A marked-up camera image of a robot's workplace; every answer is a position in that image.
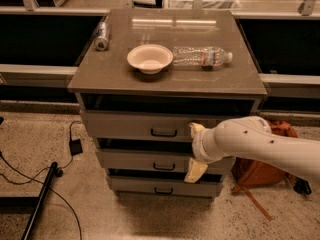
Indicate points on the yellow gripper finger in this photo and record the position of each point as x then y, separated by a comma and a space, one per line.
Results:
195, 128
196, 169

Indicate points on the grey top drawer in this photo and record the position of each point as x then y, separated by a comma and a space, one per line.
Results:
137, 126

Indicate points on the grey drawer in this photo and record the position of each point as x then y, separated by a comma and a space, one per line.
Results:
163, 187
137, 126
147, 161

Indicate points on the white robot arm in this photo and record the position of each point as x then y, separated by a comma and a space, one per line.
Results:
251, 138

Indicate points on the grey bottom drawer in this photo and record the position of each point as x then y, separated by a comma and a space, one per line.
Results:
163, 187

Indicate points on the grey drawer cabinet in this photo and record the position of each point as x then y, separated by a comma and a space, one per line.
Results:
105, 81

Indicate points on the grey middle drawer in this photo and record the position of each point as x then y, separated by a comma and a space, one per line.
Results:
147, 161

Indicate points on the orange backpack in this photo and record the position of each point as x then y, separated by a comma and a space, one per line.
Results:
252, 173

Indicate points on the clear plastic water bottle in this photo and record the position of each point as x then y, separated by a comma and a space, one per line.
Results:
210, 56

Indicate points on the white paper bowl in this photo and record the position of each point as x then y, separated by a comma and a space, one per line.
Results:
149, 58

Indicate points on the black power adapter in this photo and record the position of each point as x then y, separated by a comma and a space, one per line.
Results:
75, 147

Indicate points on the silver drink can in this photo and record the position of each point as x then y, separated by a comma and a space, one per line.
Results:
102, 35

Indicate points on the black metal floor bar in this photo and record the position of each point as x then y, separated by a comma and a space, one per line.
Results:
46, 184

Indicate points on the black top drawer handle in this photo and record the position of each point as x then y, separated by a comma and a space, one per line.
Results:
165, 133

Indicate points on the white wire basket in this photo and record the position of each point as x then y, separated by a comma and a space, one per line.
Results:
206, 4

